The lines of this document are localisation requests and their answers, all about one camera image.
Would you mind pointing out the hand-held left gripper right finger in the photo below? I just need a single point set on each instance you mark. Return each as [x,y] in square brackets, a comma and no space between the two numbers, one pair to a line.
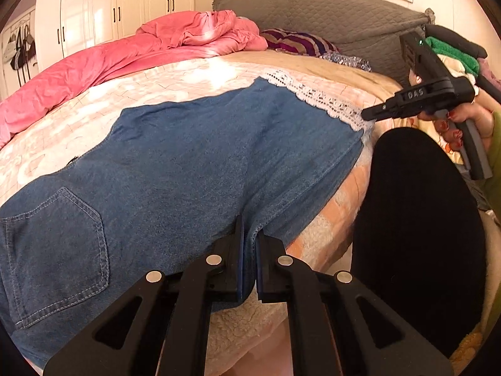
[267,266]

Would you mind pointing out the green towel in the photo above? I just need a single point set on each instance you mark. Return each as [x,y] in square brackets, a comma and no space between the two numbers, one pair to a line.
[458,53]

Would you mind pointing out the person's right hand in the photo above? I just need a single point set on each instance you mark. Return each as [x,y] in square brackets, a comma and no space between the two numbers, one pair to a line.
[477,119]

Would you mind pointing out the beige bed sheet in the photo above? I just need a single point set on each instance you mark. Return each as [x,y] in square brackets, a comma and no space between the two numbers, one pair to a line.
[313,66]

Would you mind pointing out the blue patterned cloth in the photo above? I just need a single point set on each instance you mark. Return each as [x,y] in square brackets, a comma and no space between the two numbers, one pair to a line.
[348,62]

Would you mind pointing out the purple striped pillow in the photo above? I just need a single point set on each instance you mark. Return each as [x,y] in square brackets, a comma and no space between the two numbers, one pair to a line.
[297,43]

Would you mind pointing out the peach bear printed blanket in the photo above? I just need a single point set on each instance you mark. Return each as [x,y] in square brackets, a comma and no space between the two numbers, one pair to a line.
[58,125]

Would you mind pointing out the dark grey cloth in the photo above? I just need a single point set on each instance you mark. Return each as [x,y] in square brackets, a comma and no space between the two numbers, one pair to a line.
[458,37]

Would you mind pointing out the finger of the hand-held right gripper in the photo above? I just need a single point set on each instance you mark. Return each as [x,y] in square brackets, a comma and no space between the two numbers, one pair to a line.
[377,111]

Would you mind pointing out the grey quilted headboard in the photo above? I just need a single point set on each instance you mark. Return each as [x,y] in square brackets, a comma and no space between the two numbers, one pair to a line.
[313,15]

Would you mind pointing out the person's leg in black trousers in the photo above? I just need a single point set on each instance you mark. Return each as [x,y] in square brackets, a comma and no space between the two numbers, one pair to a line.
[415,223]

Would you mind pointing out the white wardrobe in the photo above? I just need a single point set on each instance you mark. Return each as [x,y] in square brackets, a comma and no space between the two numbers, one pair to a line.
[98,4]

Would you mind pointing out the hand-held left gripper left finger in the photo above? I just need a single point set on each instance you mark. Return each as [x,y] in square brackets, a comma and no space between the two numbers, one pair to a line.
[245,278]

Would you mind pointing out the pink duvet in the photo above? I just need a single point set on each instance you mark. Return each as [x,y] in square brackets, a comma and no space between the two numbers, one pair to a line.
[98,62]

